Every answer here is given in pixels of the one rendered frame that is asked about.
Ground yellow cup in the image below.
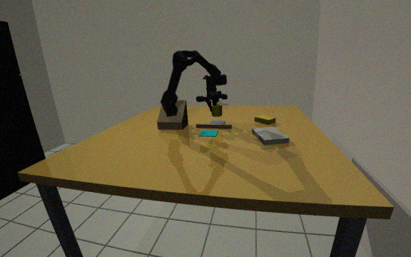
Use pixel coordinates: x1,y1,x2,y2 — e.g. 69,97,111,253
211,104,222,117

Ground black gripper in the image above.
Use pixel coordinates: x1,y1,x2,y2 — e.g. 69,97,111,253
196,86,228,111

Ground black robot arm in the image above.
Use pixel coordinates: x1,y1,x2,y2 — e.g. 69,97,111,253
160,51,227,116

